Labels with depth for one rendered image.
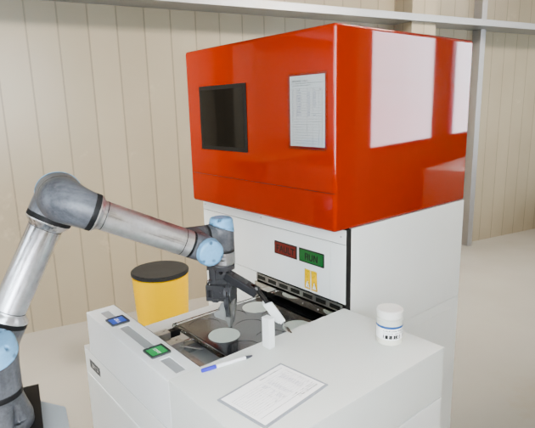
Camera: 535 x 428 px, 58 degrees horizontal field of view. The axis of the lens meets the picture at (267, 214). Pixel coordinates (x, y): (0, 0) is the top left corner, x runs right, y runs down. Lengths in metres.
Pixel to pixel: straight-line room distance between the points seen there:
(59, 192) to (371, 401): 0.87
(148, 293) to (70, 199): 1.96
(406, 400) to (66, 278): 3.10
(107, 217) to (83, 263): 2.74
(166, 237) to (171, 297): 1.88
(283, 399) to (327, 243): 0.61
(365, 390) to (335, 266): 0.51
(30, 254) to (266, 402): 0.71
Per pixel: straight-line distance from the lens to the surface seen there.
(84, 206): 1.24
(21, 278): 1.41
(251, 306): 1.77
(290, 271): 1.74
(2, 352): 1.32
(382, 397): 1.24
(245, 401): 1.14
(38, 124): 3.81
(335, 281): 1.59
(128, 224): 1.27
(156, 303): 3.16
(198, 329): 1.63
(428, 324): 2.03
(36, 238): 1.38
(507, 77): 6.33
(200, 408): 1.14
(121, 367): 1.53
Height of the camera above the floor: 1.59
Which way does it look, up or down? 12 degrees down
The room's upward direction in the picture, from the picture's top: 1 degrees counter-clockwise
